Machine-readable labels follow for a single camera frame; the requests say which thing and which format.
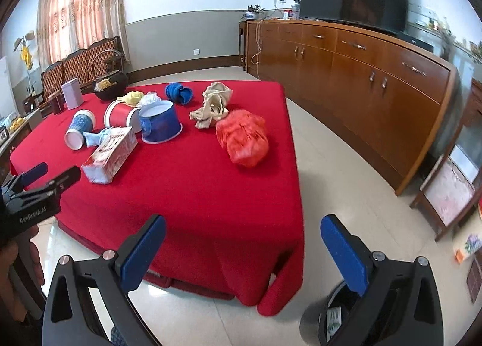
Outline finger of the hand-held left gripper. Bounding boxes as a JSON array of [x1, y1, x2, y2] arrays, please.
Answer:
[[20, 162, 49, 188], [44, 166, 82, 198]]

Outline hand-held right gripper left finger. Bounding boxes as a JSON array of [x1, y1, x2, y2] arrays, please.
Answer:
[[42, 214, 167, 346]]

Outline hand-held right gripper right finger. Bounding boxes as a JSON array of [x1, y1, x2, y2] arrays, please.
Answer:
[[320, 214, 447, 346]]

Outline light blue tissue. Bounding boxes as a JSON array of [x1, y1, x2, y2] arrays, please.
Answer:
[[83, 128, 111, 148]]

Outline red and white carton box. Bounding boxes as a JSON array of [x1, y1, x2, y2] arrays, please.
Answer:
[[81, 126, 138, 185]]

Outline blue and white paper cup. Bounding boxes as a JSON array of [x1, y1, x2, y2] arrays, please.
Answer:
[[64, 109, 95, 151]]

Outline black trash bin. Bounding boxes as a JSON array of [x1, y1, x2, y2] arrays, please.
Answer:
[[300, 281, 377, 346]]

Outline red paper cup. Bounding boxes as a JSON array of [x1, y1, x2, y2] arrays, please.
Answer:
[[104, 100, 142, 134]]

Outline red plastic bag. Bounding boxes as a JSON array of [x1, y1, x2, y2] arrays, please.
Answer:
[[215, 110, 270, 168]]

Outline beige cloth bag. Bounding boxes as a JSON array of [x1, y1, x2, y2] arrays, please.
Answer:
[[189, 83, 235, 130]]

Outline person's left hand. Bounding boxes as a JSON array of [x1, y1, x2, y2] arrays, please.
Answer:
[[0, 226, 44, 322]]

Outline plate of yellow fruit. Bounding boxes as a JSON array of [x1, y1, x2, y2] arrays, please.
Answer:
[[8, 116, 28, 133]]

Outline dark red canister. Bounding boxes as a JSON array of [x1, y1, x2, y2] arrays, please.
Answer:
[[48, 92, 65, 115]]

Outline red tablecloth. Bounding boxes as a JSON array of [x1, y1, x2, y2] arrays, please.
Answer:
[[9, 80, 305, 317]]

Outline lavender tin box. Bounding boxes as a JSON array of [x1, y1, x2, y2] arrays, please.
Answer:
[[61, 79, 83, 110]]

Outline white refrigerator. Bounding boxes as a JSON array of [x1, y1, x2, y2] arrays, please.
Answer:
[[0, 56, 17, 118]]

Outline yellow cloth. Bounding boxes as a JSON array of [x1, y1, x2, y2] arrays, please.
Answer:
[[117, 92, 146, 108]]

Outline wooden sofa bench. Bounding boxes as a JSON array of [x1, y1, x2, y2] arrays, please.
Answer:
[[23, 36, 130, 117]]

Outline clear plastic bag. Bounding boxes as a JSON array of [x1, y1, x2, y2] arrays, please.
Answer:
[[137, 92, 162, 109]]

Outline yellow artificial flowers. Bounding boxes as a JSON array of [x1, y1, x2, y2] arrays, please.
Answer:
[[14, 31, 40, 87]]

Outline flower printed bag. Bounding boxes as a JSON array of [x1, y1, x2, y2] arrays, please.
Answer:
[[454, 233, 482, 264]]

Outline blue knit cloth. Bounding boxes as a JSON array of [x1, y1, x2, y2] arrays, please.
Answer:
[[165, 83, 193, 106]]

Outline wooden sideboard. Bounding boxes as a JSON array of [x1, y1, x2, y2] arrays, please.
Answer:
[[245, 18, 469, 196]]

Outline beige patterned curtain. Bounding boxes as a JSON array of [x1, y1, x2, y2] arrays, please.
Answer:
[[36, 0, 130, 68]]

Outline black set-top box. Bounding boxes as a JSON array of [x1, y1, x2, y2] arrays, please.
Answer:
[[395, 32, 433, 55]]

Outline small wooden side table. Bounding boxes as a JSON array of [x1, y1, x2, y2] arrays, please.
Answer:
[[239, 20, 248, 72]]

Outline group of bottles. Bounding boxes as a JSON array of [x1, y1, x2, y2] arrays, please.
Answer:
[[283, 0, 301, 20]]

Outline potted plant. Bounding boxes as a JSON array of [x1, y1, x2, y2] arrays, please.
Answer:
[[243, 5, 266, 21]]

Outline black kettle with handle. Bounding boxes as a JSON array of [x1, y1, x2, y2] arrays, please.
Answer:
[[92, 50, 129, 101]]

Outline hanging beige cord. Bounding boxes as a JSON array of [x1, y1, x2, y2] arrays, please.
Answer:
[[251, 22, 264, 67]]

